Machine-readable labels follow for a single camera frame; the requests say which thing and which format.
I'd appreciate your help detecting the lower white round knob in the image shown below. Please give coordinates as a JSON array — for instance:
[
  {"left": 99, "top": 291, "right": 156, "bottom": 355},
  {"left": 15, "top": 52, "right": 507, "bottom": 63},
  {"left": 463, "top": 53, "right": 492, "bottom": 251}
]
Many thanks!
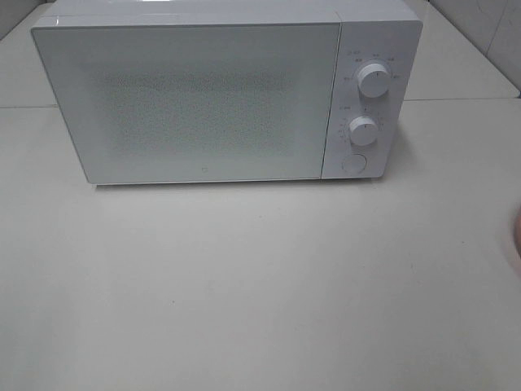
[{"left": 348, "top": 116, "right": 379, "bottom": 147}]

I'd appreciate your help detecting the white microwave oven body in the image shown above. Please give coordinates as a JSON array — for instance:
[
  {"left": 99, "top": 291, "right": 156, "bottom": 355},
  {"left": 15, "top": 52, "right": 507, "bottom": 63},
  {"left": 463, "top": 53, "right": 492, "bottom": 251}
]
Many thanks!
[{"left": 31, "top": 1, "right": 422, "bottom": 180}]

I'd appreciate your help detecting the pink round plate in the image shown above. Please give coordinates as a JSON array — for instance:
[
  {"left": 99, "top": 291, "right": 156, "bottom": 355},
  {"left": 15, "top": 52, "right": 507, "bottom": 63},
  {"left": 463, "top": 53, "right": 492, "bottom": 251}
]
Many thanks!
[{"left": 512, "top": 208, "right": 521, "bottom": 257}]

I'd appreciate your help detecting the upper white round knob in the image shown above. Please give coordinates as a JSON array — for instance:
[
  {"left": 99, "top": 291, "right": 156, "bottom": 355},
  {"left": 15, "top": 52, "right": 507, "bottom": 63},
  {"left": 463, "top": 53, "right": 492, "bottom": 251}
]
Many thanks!
[{"left": 355, "top": 60, "right": 392, "bottom": 99}]

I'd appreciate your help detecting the white microwave door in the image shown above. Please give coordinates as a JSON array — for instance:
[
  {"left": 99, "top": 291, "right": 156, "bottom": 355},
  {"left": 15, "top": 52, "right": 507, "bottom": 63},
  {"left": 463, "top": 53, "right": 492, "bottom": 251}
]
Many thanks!
[{"left": 33, "top": 24, "right": 339, "bottom": 185}]

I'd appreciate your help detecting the white round knob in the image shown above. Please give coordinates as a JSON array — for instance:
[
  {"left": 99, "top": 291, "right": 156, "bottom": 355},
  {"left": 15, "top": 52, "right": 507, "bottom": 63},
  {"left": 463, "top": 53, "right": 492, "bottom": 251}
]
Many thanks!
[
  {"left": 348, "top": 116, "right": 379, "bottom": 147},
  {"left": 355, "top": 60, "right": 392, "bottom": 99}
]

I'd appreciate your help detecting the round white door button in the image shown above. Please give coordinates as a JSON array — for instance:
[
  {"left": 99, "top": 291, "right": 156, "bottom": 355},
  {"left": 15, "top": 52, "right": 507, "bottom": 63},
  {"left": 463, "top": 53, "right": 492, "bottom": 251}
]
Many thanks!
[{"left": 342, "top": 154, "right": 367, "bottom": 178}]

